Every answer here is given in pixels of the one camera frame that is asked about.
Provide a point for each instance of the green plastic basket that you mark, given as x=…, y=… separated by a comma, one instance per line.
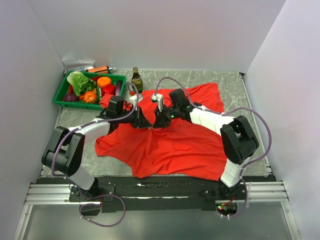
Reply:
x=64, y=87

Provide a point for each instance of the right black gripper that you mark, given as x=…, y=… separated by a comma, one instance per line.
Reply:
x=160, y=121

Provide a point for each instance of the red toy chili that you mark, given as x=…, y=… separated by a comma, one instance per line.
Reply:
x=70, y=89

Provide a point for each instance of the green glass bottle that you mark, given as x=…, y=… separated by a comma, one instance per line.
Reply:
x=137, y=80

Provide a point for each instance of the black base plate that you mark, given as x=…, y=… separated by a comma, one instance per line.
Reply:
x=118, y=193

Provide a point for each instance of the orange black tube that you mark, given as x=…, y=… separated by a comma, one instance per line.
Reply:
x=101, y=70

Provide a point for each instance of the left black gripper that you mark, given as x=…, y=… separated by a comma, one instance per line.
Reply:
x=141, y=122

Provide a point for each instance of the purple toy eggplant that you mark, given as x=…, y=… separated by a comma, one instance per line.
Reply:
x=118, y=88

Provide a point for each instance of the toy orange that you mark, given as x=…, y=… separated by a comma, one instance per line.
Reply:
x=103, y=81

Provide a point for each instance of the toy lettuce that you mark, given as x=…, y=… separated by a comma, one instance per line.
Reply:
x=80, y=83

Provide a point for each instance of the crumpled white packet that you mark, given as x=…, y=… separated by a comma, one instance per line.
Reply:
x=77, y=65

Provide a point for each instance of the purple toy onion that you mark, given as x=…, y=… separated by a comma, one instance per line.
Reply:
x=70, y=97

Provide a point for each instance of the red t-shirt garment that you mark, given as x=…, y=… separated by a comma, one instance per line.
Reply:
x=182, y=148

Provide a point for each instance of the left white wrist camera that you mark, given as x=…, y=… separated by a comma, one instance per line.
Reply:
x=134, y=99

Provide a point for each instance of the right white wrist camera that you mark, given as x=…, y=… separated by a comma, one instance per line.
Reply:
x=158, y=98

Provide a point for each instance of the aluminium rail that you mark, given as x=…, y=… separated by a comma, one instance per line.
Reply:
x=59, y=194

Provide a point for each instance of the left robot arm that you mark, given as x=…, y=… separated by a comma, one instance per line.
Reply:
x=64, y=150

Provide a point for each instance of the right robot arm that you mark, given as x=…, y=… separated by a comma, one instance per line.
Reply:
x=238, y=138

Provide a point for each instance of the red toy pepper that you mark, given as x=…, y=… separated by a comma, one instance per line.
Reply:
x=108, y=89

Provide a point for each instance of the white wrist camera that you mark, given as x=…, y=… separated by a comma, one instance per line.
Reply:
x=158, y=98
x=134, y=99

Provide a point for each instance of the orange toy pumpkin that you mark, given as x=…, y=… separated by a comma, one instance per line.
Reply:
x=90, y=97

